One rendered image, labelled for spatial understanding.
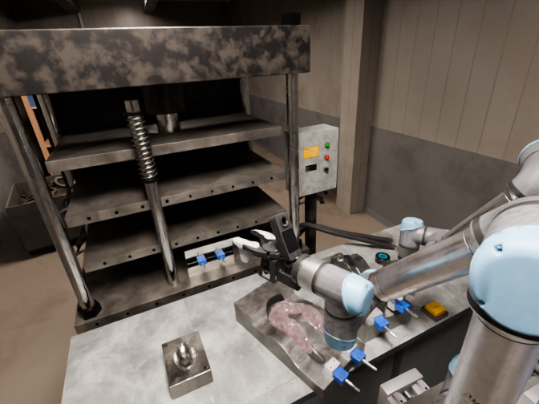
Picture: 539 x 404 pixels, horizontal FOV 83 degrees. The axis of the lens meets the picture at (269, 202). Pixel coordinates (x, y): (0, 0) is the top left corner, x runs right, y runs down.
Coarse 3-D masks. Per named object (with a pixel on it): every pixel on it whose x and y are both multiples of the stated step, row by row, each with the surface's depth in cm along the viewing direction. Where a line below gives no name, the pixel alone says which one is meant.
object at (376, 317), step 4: (376, 308) 126; (372, 312) 125; (376, 312) 124; (380, 312) 124; (372, 316) 123; (376, 316) 123; (380, 316) 124; (372, 320) 123; (376, 320) 122; (380, 320) 122; (384, 320) 122; (376, 324) 122; (380, 324) 120; (384, 324) 120; (388, 324) 121; (380, 328) 120; (384, 328) 120; (388, 332) 119; (392, 336) 117
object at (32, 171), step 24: (48, 96) 164; (288, 96) 152; (48, 120) 167; (288, 120) 157; (24, 144) 112; (288, 144) 163; (24, 168) 115; (288, 168) 170; (48, 192) 122; (48, 216) 124; (72, 264) 135; (96, 312) 148
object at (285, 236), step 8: (272, 216) 71; (280, 216) 71; (288, 216) 73; (272, 224) 71; (280, 224) 70; (288, 224) 72; (280, 232) 70; (288, 232) 71; (280, 240) 70; (288, 240) 71; (296, 240) 72; (280, 248) 71; (288, 248) 70; (296, 248) 72; (288, 256) 70; (296, 256) 71
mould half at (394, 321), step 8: (336, 256) 170; (352, 256) 157; (360, 256) 156; (336, 264) 151; (344, 264) 151; (360, 264) 152; (352, 272) 148; (384, 304) 132; (384, 312) 128; (368, 320) 124; (392, 320) 128; (400, 320) 131; (408, 320) 134; (360, 328) 125; (368, 328) 122; (376, 328) 125; (392, 328) 130; (360, 336) 126; (368, 336) 124; (376, 336) 127
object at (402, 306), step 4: (396, 300) 125; (388, 304) 128; (392, 304) 126; (396, 304) 125; (400, 304) 124; (404, 304) 124; (408, 304) 124; (392, 308) 127; (396, 308) 125; (400, 308) 123; (404, 308) 122; (408, 308) 123; (404, 312) 123; (408, 312) 122; (412, 312) 120; (416, 316) 118
